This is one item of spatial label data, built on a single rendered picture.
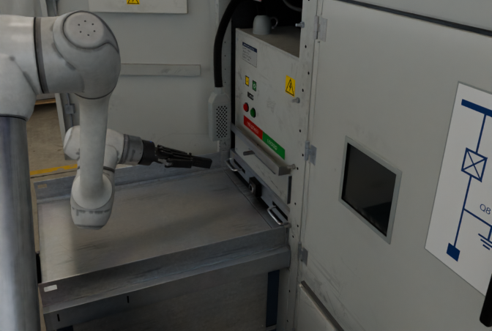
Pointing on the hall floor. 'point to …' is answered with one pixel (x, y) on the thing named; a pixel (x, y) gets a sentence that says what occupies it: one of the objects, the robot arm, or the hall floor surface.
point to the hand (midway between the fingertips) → (200, 162)
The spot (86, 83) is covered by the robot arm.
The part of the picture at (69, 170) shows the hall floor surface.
